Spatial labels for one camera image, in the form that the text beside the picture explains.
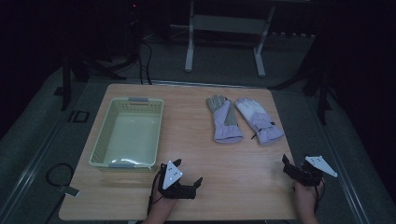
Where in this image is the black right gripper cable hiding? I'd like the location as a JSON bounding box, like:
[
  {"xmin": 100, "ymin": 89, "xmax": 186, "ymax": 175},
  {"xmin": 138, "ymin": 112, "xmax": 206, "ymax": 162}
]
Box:
[{"xmin": 313, "ymin": 179, "xmax": 327, "ymax": 215}]

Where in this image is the black floor bracket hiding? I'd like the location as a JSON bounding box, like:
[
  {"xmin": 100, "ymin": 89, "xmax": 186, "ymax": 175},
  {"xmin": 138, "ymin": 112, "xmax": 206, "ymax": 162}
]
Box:
[{"xmin": 67, "ymin": 109, "xmax": 91, "ymax": 124}]

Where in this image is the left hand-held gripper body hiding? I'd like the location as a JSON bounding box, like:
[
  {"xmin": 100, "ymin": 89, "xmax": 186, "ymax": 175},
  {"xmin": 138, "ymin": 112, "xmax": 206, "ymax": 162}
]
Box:
[{"xmin": 157, "ymin": 160, "xmax": 198, "ymax": 201}]

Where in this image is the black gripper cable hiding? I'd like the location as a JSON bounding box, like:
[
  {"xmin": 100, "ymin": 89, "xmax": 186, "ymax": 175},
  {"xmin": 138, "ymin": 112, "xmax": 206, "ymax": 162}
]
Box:
[
  {"xmin": 146, "ymin": 170, "xmax": 164, "ymax": 217},
  {"xmin": 313, "ymin": 179, "xmax": 327, "ymax": 215}
]

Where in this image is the person's left hand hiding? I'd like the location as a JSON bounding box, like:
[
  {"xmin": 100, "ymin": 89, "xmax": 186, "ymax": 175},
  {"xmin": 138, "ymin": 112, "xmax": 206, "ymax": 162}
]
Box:
[{"xmin": 148, "ymin": 183, "xmax": 179, "ymax": 220}]

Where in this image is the purple glove with grey palm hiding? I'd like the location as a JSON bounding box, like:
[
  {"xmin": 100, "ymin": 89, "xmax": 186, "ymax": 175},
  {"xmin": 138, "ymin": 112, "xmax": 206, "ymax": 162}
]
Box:
[{"xmin": 205, "ymin": 94, "xmax": 245, "ymax": 145}]

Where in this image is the black floor cable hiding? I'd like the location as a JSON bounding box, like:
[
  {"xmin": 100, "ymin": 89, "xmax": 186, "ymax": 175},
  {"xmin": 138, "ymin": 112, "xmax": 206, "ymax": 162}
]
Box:
[{"xmin": 135, "ymin": 38, "xmax": 154, "ymax": 86}]

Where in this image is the black metal stand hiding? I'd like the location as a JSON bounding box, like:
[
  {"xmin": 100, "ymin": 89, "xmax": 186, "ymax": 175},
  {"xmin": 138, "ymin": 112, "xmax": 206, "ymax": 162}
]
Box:
[{"xmin": 269, "ymin": 59, "xmax": 334, "ymax": 126}]

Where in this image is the purple glove with white back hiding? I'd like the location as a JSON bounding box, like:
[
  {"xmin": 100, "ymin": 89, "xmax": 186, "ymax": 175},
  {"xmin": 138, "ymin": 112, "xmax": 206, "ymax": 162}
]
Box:
[{"xmin": 234, "ymin": 97, "xmax": 286, "ymax": 147}]

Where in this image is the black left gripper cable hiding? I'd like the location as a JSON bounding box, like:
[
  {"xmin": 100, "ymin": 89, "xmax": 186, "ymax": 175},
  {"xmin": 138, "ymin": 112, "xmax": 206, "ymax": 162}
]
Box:
[{"xmin": 146, "ymin": 170, "xmax": 164, "ymax": 217}]

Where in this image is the black tripod stand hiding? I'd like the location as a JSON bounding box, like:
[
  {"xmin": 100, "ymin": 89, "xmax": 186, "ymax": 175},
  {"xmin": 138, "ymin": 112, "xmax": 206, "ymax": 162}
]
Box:
[{"xmin": 53, "ymin": 46, "xmax": 140, "ymax": 112}]

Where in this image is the person's right hand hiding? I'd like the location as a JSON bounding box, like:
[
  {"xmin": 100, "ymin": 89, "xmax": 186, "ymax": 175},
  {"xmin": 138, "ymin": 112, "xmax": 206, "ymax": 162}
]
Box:
[{"xmin": 292, "ymin": 179, "xmax": 325, "ymax": 216}]

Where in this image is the pale green plastic basket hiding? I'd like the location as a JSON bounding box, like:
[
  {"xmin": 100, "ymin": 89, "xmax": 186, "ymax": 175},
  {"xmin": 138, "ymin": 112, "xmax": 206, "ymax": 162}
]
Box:
[{"xmin": 88, "ymin": 96, "xmax": 165, "ymax": 172}]

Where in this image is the looped black cable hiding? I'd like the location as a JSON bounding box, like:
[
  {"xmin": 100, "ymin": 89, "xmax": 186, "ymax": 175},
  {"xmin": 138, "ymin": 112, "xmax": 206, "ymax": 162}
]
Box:
[{"xmin": 45, "ymin": 162, "xmax": 76, "ymax": 189}]

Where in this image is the white metal stand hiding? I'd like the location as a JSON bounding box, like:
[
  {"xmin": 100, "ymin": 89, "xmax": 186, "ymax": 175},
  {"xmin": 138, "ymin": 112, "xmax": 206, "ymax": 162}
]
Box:
[{"xmin": 169, "ymin": 0, "xmax": 276, "ymax": 78}]

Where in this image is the small grey flat tag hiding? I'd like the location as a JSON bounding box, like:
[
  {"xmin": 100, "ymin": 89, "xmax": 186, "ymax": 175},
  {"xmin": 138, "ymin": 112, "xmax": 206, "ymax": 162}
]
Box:
[{"xmin": 57, "ymin": 185, "xmax": 81, "ymax": 198}]

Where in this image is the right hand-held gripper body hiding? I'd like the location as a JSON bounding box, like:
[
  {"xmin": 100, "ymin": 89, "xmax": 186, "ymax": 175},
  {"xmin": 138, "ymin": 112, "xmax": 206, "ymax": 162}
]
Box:
[{"xmin": 288, "ymin": 155, "xmax": 339, "ymax": 188}]

